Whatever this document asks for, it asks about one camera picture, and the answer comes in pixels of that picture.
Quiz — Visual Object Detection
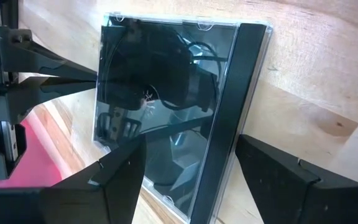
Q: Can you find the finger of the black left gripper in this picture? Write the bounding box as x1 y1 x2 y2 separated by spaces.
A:
0 27 98 83
0 81 98 124

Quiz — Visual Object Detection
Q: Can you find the pink-red plastic tray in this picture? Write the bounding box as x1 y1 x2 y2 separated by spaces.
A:
0 118 64 189

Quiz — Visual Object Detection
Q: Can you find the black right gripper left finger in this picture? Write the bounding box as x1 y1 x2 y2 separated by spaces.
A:
0 135 147 224

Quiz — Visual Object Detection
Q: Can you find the clear CD jewel case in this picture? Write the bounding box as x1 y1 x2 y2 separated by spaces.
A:
91 12 273 224

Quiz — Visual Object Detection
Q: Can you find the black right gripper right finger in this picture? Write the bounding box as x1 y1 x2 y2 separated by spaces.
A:
236 134 358 224

